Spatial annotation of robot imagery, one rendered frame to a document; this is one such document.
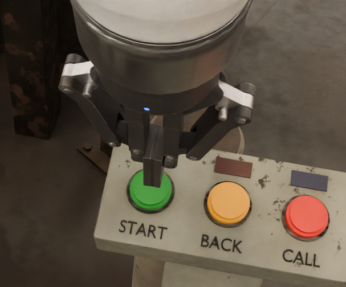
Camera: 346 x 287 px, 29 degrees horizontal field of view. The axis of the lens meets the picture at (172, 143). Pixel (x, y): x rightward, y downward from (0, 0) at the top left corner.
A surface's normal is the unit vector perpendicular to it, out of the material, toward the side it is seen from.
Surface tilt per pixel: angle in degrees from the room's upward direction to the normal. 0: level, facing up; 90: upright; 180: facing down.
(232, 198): 20
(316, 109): 0
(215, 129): 110
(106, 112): 77
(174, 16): 114
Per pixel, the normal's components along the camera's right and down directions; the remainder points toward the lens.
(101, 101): 0.97, 0.08
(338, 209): 0.04, -0.37
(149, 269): -0.64, 0.53
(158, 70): -0.02, 0.93
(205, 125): -0.95, -0.26
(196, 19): 0.23, 0.97
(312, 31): 0.10, -0.66
